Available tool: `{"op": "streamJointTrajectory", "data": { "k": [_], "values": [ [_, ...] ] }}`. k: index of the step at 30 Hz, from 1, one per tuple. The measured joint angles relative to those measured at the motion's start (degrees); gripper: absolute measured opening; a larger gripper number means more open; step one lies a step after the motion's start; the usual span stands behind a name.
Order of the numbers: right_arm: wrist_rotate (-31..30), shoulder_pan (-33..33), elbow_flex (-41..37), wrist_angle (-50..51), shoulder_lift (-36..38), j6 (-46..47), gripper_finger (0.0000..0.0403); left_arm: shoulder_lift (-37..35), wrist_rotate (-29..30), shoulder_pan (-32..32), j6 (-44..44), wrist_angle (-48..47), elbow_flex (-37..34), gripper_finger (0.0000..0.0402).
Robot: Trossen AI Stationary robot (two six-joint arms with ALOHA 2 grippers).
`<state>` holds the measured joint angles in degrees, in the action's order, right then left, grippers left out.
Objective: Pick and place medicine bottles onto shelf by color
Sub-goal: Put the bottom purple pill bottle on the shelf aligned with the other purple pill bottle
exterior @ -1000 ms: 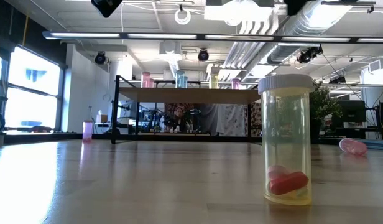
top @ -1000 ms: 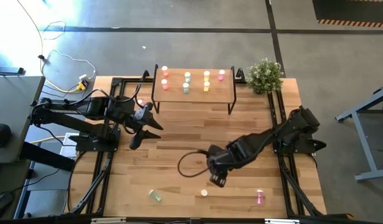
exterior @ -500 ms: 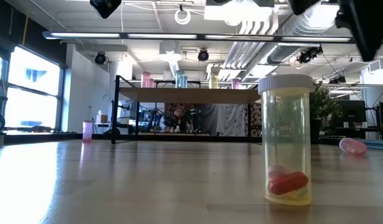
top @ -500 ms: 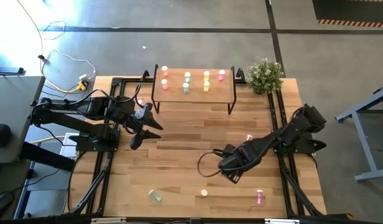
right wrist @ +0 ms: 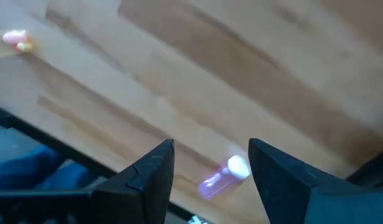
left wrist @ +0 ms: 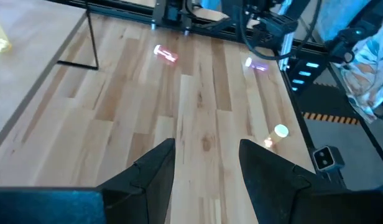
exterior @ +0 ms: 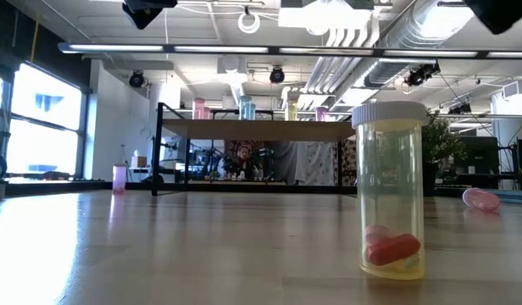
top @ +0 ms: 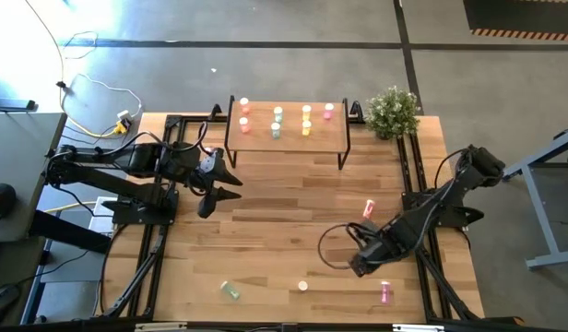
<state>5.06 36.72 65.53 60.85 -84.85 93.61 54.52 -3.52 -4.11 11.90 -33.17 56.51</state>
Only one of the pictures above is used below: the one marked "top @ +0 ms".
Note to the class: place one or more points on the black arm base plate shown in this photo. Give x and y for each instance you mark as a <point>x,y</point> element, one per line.
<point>127,214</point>
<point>450,216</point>

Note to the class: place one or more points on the white power strip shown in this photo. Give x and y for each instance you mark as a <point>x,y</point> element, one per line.
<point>124,117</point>

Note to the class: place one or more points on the green potted plant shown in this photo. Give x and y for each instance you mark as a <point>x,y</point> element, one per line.
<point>392,113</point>

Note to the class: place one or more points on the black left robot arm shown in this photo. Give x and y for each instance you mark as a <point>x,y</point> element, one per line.
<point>95,177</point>

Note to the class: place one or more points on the black desk leg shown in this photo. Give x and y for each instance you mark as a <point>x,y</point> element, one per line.
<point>67,230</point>

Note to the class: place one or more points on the blue-grey metal stand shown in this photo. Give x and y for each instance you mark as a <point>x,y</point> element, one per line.
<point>537,198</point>

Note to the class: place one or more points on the black object with orange print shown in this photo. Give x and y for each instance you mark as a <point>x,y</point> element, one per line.
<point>0,199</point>

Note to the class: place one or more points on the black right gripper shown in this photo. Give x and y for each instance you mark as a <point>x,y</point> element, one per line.
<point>381,244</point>

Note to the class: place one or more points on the yellow bottle with red capsules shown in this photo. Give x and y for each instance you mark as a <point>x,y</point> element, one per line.
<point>303,286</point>

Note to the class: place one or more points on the red medicine bottle white cap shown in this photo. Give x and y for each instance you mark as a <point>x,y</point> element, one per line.
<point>368,208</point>
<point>244,107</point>
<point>244,126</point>

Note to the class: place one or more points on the grey desk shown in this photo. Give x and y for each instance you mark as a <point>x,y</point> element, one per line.
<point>21,152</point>

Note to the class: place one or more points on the yellow medicine bottle white cap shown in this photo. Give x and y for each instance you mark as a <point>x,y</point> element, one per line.
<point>306,114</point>
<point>306,129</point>

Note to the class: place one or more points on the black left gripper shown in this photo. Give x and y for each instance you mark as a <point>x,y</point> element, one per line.
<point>192,168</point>

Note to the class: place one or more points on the wooden shelf black metal legs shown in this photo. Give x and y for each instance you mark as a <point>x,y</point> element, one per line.
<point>288,143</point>

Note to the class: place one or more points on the black mat hazard stripe edge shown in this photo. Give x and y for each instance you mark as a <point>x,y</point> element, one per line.
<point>519,16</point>

